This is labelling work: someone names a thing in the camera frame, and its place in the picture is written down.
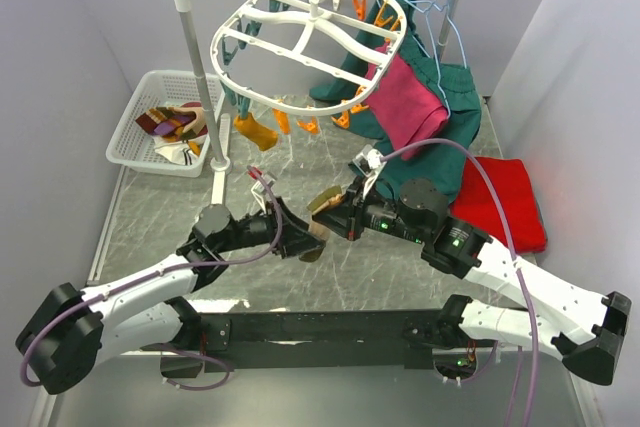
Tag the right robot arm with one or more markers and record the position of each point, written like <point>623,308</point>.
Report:
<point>583,329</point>

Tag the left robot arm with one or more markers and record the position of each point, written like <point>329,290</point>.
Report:
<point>73,330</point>

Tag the white plastic basket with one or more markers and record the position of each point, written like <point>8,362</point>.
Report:
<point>150,136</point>

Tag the light blue wire hanger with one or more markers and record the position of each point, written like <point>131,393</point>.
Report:
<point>447,9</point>

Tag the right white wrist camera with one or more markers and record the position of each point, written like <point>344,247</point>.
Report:
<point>369,163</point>

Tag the pink garment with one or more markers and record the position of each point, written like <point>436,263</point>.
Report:
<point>404,107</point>

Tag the white sock black stripes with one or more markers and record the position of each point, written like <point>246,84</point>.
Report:
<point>179,153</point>

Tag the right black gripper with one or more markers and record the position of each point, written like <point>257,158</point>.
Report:
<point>348,224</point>

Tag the maroon orange striped sock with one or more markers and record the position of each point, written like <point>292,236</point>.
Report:
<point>148,120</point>

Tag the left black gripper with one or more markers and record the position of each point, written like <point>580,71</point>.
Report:
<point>296,241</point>

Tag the yellow sock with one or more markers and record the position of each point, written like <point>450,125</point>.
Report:
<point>263,137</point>

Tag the orange clothespin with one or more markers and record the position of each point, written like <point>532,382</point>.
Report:
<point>310,125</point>
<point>282,121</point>

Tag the red folded cloth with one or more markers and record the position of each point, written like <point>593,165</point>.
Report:
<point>511,182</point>

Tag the green garment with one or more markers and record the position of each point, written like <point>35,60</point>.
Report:
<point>441,164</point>

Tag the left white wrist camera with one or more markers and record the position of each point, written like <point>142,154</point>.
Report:
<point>261,190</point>

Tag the black base bar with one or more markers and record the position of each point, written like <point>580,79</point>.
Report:
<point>254,340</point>

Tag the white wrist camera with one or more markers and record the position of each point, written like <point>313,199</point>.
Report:
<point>261,190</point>
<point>369,163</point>

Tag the beige sock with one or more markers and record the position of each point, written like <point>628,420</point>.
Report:
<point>324,201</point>

